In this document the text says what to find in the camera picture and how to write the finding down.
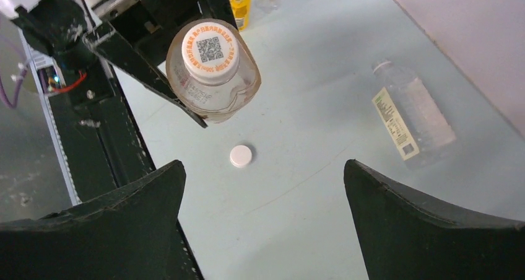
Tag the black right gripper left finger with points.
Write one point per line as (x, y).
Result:
(127, 233)

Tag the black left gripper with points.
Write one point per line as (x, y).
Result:
(132, 35)

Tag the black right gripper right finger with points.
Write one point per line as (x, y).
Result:
(407, 234)

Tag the white bottle cap with code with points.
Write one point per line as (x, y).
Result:
(210, 52)

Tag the red gold label tea bottle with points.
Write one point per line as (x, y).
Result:
(215, 104)

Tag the yellow juice bottle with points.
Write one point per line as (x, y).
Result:
(241, 12)

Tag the clear square bottle cream label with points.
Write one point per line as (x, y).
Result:
(411, 116)

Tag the plain white bottle cap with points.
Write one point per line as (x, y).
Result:
(240, 156)

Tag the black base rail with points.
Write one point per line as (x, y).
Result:
(104, 147)

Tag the aluminium frame front rail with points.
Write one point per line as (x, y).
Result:
(40, 64)

